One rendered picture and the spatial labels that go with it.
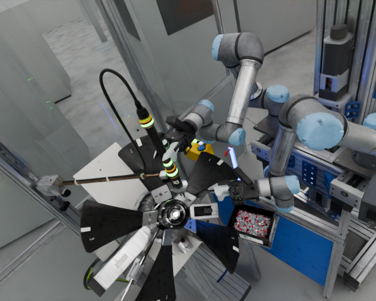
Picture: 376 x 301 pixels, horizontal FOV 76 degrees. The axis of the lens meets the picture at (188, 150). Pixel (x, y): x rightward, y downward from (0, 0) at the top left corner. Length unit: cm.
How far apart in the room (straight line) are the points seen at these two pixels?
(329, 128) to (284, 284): 149
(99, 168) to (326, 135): 97
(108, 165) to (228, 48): 78
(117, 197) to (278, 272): 139
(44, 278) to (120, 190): 86
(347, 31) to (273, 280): 166
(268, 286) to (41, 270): 154
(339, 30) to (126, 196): 116
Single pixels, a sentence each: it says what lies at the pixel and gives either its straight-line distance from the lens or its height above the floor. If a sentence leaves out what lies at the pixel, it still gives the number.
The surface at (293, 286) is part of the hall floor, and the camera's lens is 211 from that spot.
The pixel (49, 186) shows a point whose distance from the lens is 126.
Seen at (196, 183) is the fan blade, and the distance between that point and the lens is 110.
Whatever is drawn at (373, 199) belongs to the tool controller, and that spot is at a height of 123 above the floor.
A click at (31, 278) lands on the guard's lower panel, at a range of 185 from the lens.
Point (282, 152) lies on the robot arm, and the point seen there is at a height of 126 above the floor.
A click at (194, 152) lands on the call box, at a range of 144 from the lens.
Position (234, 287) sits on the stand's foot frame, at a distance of 204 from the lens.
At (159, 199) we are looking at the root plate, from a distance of 106.
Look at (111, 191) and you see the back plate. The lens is 124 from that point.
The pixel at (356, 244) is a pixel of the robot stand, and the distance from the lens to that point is 205.
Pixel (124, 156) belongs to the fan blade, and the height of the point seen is 140.
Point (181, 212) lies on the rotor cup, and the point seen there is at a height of 121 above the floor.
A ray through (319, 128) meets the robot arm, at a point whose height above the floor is 149.
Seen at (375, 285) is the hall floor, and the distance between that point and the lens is 219.
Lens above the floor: 201
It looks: 40 degrees down
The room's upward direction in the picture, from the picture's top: 22 degrees counter-clockwise
